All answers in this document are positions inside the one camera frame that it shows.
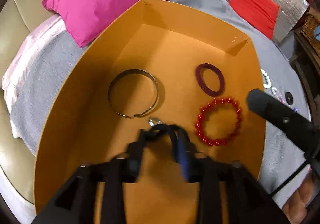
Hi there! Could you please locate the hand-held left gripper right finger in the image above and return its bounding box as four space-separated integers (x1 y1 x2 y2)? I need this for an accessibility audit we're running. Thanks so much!
170 126 285 224

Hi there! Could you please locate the red pillow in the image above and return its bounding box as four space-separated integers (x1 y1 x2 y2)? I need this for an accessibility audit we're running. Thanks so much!
228 0 280 39

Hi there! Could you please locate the beige leather sofa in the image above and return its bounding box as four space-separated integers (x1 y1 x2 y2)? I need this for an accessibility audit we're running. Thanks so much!
0 0 85 204

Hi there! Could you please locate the gold metal bangle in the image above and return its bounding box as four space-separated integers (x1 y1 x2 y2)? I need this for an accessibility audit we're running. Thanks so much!
108 69 165 118

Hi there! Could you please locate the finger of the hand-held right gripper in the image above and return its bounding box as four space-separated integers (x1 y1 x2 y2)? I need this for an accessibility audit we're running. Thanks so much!
246 88 320 162

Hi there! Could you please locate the black looped hair tie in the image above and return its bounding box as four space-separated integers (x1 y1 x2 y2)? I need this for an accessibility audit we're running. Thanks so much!
146 117 187 141

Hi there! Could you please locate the maroon ring bracelet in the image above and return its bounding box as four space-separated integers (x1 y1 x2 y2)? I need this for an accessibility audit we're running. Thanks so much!
195 63 225 97

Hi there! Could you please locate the red bead bracelet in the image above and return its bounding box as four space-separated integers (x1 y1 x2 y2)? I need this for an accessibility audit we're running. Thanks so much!
194 97 243 146

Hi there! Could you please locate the black cable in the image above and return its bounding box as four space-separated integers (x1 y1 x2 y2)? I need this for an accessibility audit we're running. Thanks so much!
270 160 312 196

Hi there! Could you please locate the person's right hand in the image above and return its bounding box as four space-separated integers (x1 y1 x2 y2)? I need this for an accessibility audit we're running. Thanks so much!
282 171 320 222

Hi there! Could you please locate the orange cardboard tray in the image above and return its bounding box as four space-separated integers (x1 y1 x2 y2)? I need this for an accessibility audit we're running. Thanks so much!
34 0 266 224

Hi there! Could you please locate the grey blanket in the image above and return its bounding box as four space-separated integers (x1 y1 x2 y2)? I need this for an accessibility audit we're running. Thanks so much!
10 0 313 209

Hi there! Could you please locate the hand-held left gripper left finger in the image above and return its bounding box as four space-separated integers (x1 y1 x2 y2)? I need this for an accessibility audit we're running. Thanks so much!
31 128 152 224

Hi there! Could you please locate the wicker basket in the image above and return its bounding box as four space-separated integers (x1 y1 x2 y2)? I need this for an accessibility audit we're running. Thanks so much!
299 11 320 47

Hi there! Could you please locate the white bead bracelet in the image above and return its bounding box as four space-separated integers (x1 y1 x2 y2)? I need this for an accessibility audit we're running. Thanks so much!
260 68 272 89

